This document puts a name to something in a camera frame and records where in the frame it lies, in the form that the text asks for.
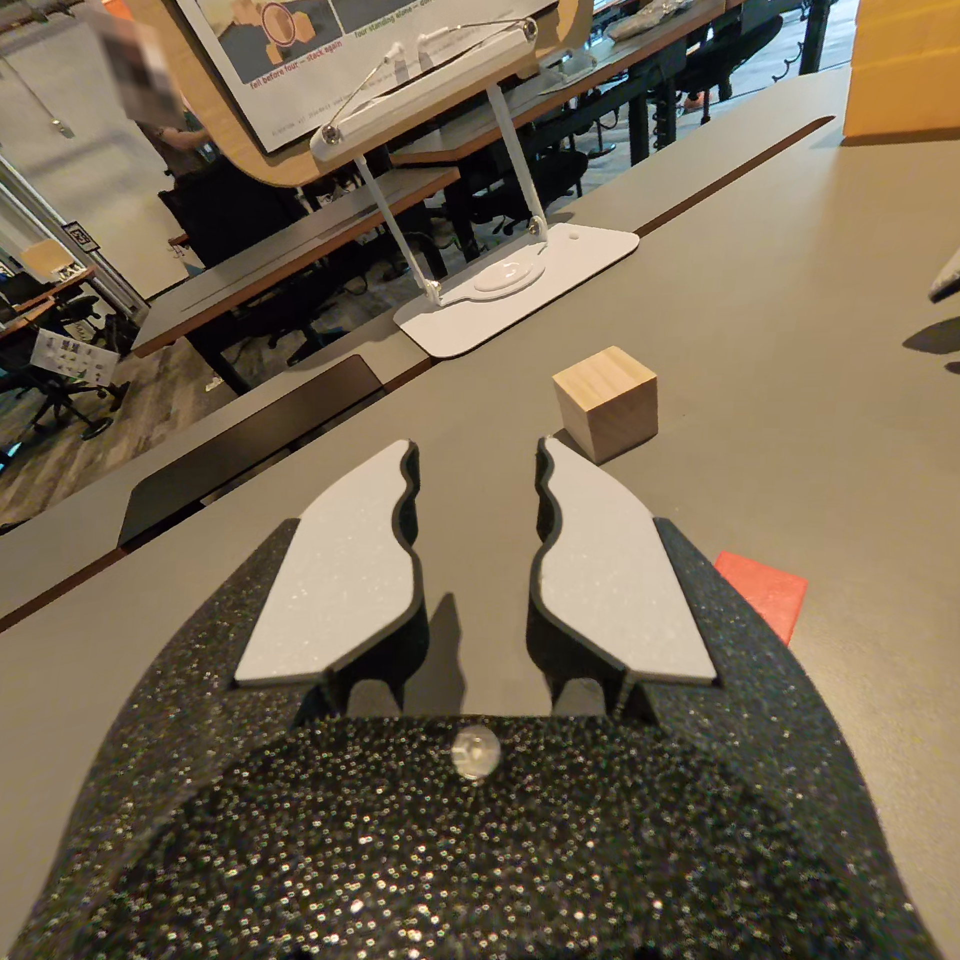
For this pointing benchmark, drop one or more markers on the square printed marker tag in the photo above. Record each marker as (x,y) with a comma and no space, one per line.
(82,235)

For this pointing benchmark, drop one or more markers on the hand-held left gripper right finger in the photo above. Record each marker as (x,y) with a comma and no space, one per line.
(615,585)

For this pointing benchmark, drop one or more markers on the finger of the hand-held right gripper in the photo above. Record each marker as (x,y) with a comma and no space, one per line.
(949,281)

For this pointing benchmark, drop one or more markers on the small light wooden cube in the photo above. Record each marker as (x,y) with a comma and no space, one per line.
(607,390)

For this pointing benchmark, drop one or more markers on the aluminium frame post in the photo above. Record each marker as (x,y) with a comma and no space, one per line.
(90,262)

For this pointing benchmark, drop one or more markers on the black office chair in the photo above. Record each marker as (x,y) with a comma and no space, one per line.
(742,52)
(75,311)
(225,214)
(544,180)

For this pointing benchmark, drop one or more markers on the printed instruction sheet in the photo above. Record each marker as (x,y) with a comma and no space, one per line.
(300,75)

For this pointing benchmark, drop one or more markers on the curved wooden board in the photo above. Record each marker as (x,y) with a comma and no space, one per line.
(255,161)

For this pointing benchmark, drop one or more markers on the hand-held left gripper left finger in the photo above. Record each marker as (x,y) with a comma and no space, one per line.
(337,570)

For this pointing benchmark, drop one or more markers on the red wooden cube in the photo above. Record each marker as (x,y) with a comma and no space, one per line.
(765,592)

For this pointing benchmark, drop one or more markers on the grey desk with wooden edge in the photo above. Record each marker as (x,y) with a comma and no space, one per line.
(409,187)
(225,296)
(487,139)

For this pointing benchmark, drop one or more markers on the white folding stand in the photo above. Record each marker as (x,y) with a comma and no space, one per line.
(540,292)

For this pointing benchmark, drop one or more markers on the yellow box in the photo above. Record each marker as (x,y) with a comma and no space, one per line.
(907,67)

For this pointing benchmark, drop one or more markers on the white sheet with pictures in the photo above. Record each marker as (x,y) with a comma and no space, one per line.
(75,358)

